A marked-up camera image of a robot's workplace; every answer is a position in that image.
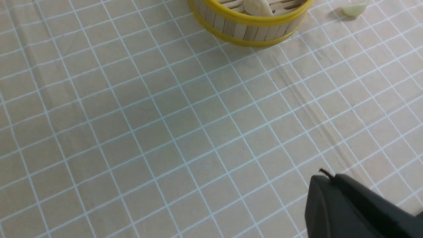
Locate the bamboo steamer tray yellow rim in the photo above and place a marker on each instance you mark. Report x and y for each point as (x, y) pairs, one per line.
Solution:
(228, 21)

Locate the pale dumpling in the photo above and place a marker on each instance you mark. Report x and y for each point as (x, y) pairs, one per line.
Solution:
(354, 9)
(259, 8)

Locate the checkered beige tablecloth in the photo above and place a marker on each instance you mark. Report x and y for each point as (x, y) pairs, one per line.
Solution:
(128, 119)

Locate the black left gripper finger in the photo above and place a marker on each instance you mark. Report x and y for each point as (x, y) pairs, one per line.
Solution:
(338, 206)

